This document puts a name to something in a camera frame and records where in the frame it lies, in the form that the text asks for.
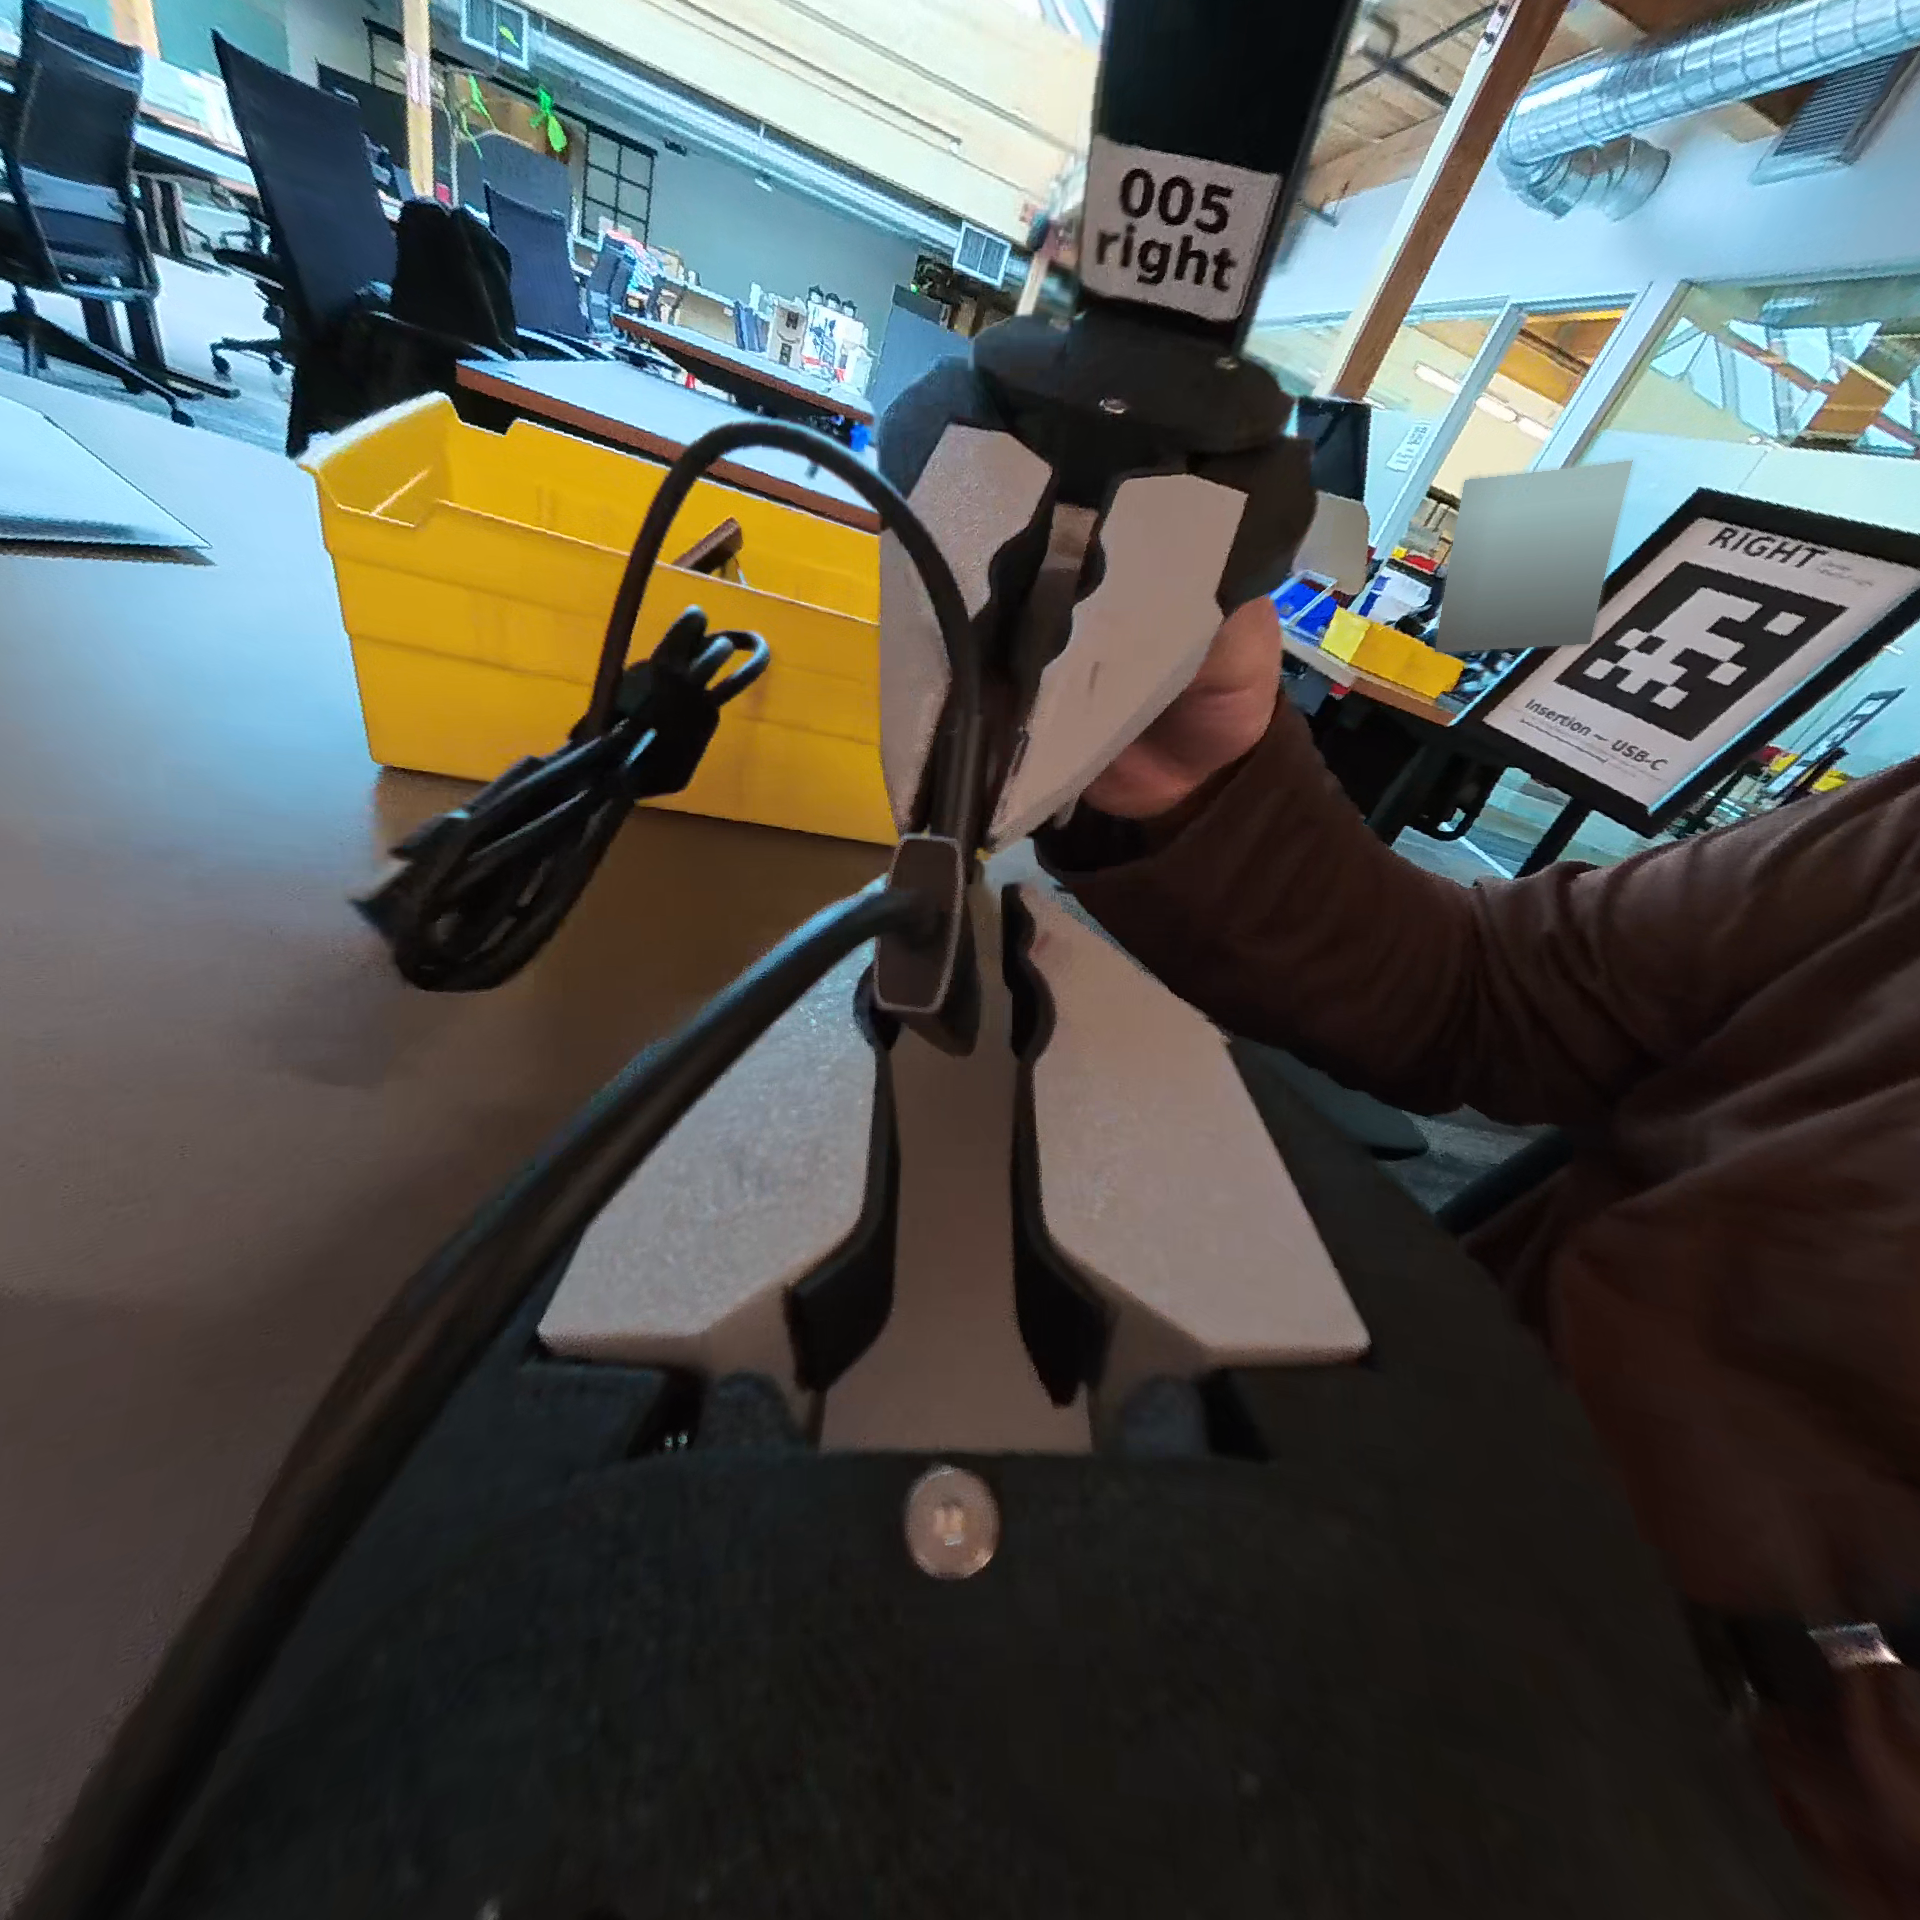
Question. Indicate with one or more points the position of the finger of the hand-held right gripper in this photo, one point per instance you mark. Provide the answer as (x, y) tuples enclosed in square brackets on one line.
[(905, 629), (1154, 600)]

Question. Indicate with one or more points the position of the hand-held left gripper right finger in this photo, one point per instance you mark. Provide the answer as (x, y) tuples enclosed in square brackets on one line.
[(1170, 1201)]

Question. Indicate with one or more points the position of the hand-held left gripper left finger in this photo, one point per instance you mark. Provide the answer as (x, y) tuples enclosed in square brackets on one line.
[(720, 1201)]

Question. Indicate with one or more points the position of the person's right forearm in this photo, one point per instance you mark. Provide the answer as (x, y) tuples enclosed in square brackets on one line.
[(1425, 974)]

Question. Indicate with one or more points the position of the person's right hand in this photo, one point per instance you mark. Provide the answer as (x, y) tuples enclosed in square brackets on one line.
[(1200, 720)]

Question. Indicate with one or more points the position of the blue storage bin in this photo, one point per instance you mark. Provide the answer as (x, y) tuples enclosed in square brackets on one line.
[(1302, 600)]

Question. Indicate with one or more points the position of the small yellow storage bin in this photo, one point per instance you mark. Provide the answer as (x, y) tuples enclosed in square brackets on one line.
[(1396, 652)]

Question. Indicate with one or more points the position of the brown office table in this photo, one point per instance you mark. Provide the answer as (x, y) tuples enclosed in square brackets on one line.
[(629, 412)]

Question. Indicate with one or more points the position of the large yellow storage bin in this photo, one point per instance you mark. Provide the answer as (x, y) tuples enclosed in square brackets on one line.
[(495, 600)]

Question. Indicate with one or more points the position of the black framed tag sign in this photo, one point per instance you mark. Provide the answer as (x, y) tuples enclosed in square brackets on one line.
[(1725, 645)]

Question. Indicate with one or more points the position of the person's brown shirt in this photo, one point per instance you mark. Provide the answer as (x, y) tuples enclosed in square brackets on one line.
[(1770, 1349)]

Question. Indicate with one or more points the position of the white stand base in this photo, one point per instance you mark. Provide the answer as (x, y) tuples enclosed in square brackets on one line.
[(77, 480)]

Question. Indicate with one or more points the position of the silver ventilation duct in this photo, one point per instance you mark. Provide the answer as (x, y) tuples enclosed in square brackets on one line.
[(1590, 148)]

